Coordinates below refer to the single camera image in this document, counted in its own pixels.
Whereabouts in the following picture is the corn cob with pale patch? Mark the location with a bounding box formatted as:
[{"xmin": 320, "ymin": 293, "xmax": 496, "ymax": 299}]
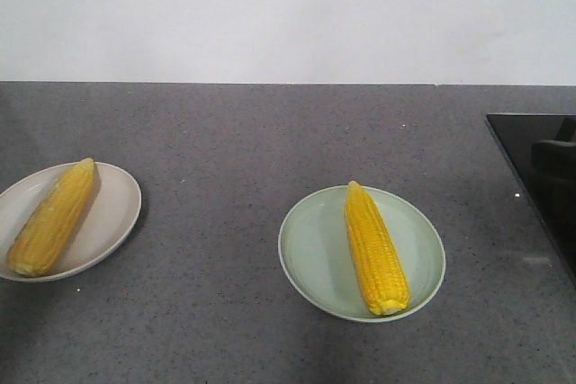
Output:
[{"xmin": 6, "ymin": 157, "xmax": 95, "ymax": 277}]

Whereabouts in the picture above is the tall yellow corn cob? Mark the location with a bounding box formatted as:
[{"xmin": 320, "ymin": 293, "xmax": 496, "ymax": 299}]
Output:
[{"xmin": 344, "ymin": 181, "xmax": 410, "ymax": 317}]

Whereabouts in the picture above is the black glass cooktop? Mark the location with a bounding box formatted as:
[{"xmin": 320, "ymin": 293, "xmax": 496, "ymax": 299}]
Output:
[{"xmin": 487, "ymin": 112, "xmax": 575, "ymax": 278}]

